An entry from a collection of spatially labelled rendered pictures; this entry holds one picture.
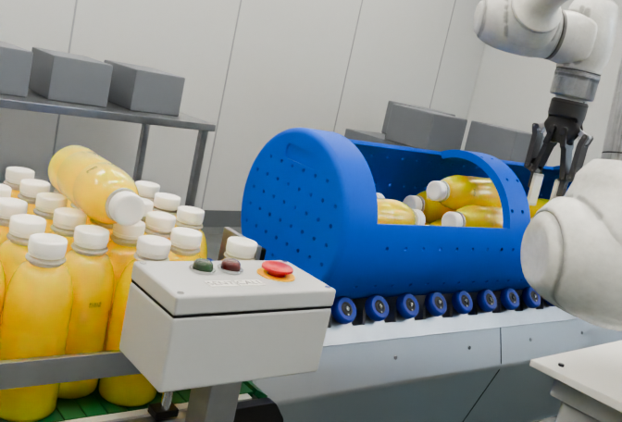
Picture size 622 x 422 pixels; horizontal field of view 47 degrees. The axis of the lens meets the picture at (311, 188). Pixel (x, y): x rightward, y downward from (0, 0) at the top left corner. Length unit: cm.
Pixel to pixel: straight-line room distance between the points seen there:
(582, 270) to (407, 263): 36
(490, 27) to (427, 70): 513
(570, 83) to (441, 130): 343
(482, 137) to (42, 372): 447
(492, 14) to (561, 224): 63
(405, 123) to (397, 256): 385
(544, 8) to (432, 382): 72
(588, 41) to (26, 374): 117
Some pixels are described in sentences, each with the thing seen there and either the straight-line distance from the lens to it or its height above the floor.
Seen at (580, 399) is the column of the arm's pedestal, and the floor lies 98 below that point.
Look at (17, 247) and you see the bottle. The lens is 87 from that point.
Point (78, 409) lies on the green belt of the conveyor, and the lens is 89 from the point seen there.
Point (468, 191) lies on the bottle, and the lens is 141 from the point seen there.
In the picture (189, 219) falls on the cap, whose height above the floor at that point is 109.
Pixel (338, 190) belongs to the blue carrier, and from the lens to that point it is 107.
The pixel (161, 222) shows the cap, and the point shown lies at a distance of 96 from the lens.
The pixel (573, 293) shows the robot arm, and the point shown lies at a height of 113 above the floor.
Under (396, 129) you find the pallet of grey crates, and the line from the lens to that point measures 503.
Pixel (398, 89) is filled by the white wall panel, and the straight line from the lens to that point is 633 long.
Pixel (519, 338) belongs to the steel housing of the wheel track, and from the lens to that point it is 155.
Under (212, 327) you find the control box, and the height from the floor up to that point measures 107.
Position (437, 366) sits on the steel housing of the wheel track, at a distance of 135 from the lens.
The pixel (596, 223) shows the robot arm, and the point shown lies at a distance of 92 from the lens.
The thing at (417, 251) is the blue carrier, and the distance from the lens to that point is 118.
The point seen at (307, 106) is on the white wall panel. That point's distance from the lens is 562.
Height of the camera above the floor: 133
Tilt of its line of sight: 10 degrees down
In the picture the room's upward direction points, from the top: 12 degrees clockwise
